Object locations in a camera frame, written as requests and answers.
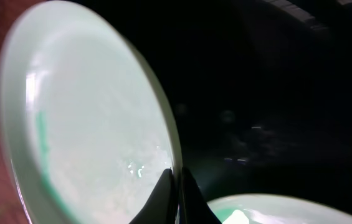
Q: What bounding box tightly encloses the round black tray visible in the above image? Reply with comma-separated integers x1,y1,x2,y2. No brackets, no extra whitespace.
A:
83,0,352,214

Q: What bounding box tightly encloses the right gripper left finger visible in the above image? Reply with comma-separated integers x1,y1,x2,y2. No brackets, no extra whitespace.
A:
130,169,176,224

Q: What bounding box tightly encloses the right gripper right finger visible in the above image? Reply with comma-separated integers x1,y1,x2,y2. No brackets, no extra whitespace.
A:
179,167,221,224

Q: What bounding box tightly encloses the mint green plate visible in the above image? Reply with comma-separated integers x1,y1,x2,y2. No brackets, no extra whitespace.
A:
207,194,352,224
0,1,182,224

